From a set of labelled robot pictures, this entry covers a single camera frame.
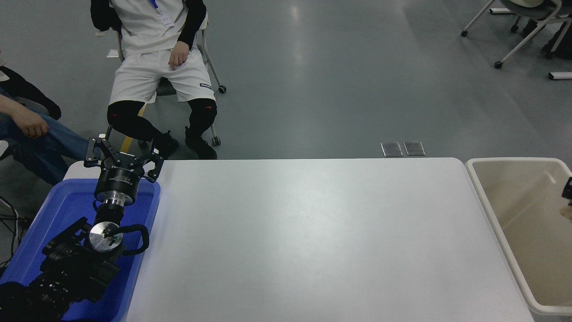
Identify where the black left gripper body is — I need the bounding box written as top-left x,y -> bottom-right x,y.
94,154 -> 145,197

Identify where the person's hand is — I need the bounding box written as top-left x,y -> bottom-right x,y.
168,41 -> 190,71
13,107 -> 50,139

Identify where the blue plastic tray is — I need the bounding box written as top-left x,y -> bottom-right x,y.
0,178 -> 160,322

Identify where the large pale bin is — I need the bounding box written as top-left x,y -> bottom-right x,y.
465,157 -> 572,316

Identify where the person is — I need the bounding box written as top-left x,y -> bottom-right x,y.
89,0 -> 218,160
0,58 -> 90,186
521,18 -> 572,59

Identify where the wheeled office chair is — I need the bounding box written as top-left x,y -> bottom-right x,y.
104,13 -> 227,155
460,0 -> 572,69

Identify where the grey chair seat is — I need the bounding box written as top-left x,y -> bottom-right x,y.
18,97 -> 50,116

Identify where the thin black cable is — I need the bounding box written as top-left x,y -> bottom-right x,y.
0,197 -> 33,269

